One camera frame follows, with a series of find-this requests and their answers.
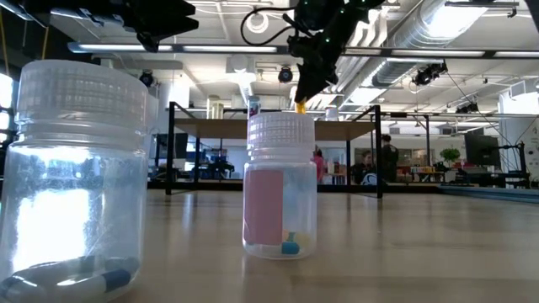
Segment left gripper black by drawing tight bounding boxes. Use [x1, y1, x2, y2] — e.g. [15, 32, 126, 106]
[50, 0, 199, 52]

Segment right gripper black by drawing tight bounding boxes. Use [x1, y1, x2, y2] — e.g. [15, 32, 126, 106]
[287, 29, 350, 104]

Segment clear bottle pink label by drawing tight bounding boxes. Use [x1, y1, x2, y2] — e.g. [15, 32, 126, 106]
[242, 111, 318, 260]

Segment clear bottle blue white capsules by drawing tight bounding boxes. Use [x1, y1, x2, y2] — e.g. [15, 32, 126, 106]
[0, 58, 149, 303]

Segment wooden shelf black metal legs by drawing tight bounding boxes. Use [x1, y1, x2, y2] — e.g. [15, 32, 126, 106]
[166, 100, 384, 200]

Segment long ceiling light strip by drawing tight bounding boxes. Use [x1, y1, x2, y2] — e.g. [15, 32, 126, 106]
[67, 40, 173, 54]
[183, 45, 278, 54]
[391, 50, 486, 58]
[494, 50, 539, 59]

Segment person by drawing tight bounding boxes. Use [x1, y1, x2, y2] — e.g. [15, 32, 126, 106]
[352, 150, 379, 185]
[315, 146, 327, 184]
[381, 134, 400, 183]

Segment black ceiling track device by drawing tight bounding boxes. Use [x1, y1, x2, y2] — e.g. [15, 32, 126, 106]
[411, 61, 449, 88]

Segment green background potted plant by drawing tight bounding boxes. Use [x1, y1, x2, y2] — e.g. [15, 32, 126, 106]
[440, 147, 462, 169]

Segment black monitor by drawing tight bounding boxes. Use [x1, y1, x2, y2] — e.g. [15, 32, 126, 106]
[465, 134, 502, 169]

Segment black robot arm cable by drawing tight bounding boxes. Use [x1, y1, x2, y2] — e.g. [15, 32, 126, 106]
[239, 6, 296, 46]

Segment white cable coil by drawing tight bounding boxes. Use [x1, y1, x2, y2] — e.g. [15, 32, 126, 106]
[246, 10, 270, 35]

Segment black aluminium table frame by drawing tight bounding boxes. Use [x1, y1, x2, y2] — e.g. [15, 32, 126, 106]
[147, 179, 539, 206]

